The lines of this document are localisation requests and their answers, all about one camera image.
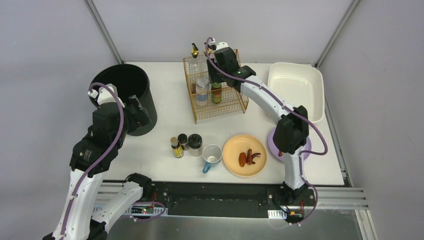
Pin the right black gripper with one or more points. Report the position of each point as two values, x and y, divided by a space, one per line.
213 74

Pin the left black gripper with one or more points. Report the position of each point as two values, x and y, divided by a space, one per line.
139 112

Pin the glass bottle with brown sauce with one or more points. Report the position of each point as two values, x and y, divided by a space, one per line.
194 70

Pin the yellow cap green bottle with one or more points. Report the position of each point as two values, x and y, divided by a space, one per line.
216 92

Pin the silver lid spice jar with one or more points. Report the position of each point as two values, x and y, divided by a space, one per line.
201 91

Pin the small yellow label bottle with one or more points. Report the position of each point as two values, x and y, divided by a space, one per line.
177 149

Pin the glass oil bottle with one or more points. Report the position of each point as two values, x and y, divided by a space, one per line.
208 50

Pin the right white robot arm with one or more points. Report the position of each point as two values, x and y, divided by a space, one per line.
292 124

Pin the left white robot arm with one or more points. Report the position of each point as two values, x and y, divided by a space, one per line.
90 160

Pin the black ribbed trash bin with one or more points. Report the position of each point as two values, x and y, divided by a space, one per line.
131 80

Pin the small black cap jar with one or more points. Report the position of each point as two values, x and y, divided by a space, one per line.
183 140

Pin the black lid glass jar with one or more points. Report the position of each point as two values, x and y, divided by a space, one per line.
195 144

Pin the white rectangular basin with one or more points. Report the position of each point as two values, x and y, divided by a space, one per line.
299 84

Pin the blue white mug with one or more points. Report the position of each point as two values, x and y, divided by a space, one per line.
212 155

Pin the yellow plate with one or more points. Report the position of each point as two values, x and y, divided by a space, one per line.
242 144

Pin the brown sausage pieces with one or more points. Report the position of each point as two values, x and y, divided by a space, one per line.
247 158

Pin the purple plate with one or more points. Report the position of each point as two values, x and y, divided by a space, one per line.
274 150

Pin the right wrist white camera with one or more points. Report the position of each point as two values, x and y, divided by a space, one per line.
214 45

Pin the gold wire rack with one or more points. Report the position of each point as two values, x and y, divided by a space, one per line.
232 101

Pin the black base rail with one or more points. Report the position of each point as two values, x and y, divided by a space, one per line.
227 200

